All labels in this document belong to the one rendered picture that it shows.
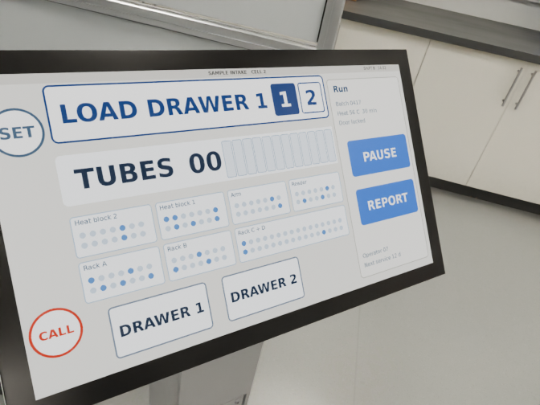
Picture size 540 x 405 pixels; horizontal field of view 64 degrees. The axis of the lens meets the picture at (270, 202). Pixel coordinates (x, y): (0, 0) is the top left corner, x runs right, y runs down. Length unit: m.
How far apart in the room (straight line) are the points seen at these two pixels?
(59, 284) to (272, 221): 0.21
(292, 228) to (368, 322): 1.41
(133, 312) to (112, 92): 0.20
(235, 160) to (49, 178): 0.17
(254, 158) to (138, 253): 0.15
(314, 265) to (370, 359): 1.28
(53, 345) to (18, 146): 0.17
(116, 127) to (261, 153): 0.15
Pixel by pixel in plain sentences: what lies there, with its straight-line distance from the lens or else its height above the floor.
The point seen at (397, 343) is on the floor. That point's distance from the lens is 1.86.
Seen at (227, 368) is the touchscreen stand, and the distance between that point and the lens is 0.73.
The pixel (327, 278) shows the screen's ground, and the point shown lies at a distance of 0.51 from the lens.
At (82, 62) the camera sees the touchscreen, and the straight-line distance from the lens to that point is 0.44.
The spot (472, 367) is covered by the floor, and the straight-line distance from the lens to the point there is 1.95.
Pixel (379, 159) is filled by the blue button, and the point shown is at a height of 1.09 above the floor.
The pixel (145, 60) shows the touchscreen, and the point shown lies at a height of 1.19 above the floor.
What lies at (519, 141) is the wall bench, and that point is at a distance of 2.78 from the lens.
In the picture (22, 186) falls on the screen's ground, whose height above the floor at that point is 1.11.
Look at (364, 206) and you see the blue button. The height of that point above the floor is 1.05.
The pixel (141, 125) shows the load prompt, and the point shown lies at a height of 1.14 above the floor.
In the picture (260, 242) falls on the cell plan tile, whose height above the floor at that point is 1.04.
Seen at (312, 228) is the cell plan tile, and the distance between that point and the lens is 0.50.
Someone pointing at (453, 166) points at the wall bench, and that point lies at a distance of 2.78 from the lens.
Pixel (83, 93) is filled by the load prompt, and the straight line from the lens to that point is 0.43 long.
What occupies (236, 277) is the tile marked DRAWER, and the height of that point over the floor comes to 1.02.
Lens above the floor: 1.35
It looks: 36 degrees down
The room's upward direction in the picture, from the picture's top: 12 degrees clockwise
